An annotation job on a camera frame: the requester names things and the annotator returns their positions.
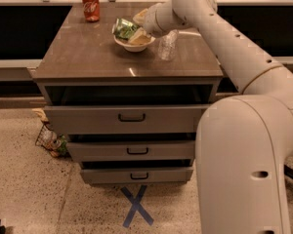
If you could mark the blue tape cross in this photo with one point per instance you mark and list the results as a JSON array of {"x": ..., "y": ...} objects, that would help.
[{"x": 136, "y": 206}]

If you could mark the green soda can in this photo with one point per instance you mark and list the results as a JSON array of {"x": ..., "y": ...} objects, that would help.
[{"x": 124, "y": 29}]

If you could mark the wire basket with items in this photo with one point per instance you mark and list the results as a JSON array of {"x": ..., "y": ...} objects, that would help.
[{"x": 50, "y": 141}]

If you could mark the red cola can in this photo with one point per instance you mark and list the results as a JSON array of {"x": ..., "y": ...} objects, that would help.
[{"x": 91, "y": 9}]

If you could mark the middle grey drawer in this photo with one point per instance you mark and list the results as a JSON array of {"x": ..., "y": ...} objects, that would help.
[{"x": 131, "y": 151}]

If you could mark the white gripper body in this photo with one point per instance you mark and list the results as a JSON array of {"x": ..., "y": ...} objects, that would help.
[{"x": 151, "y": 20}]

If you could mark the clear plastic bottle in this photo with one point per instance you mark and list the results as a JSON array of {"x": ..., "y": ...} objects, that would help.
[{"x": 167, "y": 45}]

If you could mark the top grey drawer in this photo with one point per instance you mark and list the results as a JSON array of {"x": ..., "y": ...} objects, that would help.
[{"x": 121, "y": 120}]

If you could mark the white paper bowl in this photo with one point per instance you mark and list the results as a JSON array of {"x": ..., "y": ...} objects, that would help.
[{"x": 133, "y": 48}]

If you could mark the grey drawer cabinet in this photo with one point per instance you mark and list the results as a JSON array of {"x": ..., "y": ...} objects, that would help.
[{"x": 85, "y": 66}]

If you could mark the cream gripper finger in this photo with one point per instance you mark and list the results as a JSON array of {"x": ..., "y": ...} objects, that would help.
[
  {"x": 140, "y": 37},
  {"x": 139, "y": 18}
]

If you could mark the grey drawer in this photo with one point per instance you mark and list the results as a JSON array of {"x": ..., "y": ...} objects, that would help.
[
  {"x": 131, "y": 151},
  {"x": 121, "y": 120},
  {"x": 139, "y": 175}
]

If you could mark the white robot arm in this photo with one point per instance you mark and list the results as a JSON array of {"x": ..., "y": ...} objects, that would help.
[{"x": 242, "y": 142}]

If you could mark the bottom grey drawer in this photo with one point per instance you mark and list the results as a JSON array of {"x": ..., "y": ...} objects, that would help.
[{"x": 139, "y": 175}]

